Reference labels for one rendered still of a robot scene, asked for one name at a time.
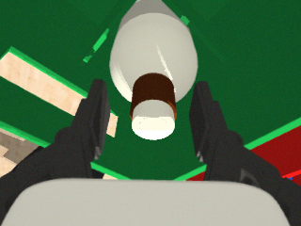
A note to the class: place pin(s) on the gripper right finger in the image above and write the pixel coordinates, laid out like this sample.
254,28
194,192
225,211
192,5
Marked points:
231,160

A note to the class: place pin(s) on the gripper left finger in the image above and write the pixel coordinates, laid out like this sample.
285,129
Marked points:
65,158

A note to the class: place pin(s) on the red plastic bottle crate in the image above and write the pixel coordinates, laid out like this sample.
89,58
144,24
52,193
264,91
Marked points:
284,152

